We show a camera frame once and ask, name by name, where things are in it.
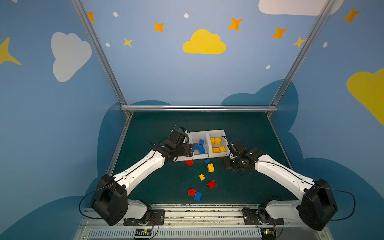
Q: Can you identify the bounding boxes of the red brick top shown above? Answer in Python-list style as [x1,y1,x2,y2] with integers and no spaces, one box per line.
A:
[186,160,194,166]

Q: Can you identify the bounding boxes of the red brick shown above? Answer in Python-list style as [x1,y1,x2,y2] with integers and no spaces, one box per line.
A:
[186,160,194,166]
[207,181,217,189]
[188,189,197,196]

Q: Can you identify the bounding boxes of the red brick bottom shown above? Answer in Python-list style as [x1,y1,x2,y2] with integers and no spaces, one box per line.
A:
[188,189,197,196]

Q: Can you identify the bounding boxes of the blue brick bottom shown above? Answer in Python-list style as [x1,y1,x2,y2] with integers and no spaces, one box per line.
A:
[194,192,202,202]

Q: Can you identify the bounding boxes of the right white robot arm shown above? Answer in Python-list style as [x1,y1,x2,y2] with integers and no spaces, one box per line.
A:
[223,141,338,231]

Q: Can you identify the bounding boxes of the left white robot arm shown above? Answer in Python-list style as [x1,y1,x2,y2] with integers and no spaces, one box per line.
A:
[91,128,195,226]

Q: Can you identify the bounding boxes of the white left bin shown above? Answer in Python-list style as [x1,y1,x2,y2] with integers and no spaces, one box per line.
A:
[172,133,195,162]

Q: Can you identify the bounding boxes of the white bin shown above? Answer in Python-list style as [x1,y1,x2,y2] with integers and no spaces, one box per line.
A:
[208,130,230,158]
[189,131,210,160]
[172,133,195,162]

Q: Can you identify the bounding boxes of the white middle bin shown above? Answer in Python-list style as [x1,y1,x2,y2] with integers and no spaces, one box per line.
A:
[189,131,210,160]

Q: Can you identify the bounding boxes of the white right bin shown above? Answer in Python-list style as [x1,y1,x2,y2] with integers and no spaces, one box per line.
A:
[208,130,230,158]

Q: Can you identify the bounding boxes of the right controller board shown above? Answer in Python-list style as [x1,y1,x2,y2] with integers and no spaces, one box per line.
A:
[261,228,277,240]

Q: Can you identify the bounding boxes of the controller board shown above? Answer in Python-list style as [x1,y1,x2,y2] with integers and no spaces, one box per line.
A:
[133,229,156,240]
[261,228,277,240]

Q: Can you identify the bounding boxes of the left controller board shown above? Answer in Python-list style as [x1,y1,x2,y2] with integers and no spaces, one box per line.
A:
[133,229,156,240]

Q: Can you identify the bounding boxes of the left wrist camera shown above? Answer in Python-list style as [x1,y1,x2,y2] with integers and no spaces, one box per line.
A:
[178,127,188,134]

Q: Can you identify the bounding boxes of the horizontal aluminium frame bar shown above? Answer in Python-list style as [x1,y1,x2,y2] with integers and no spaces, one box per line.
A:
[121,105,278,112]

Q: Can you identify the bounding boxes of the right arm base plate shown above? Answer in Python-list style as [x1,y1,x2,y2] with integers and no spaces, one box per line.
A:
[242,208,284,225]

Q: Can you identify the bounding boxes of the right aluminium frame post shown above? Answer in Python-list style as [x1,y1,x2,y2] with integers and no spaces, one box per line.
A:
[267,0,336,118]

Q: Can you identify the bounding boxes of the aluminium frame post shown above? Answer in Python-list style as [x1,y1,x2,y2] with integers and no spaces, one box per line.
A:
[71,0,127,106]
[267,0,336,118]

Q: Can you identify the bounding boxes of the aluminium rail base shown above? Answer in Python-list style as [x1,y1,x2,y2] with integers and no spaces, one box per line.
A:
[74,204,333,240]

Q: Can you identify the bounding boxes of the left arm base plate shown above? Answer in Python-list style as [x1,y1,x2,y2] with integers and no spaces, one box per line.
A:
[124,209,165,226]

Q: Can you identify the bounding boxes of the left aluminium frame post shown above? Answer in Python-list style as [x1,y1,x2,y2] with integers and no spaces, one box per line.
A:
[71,0,127,106]

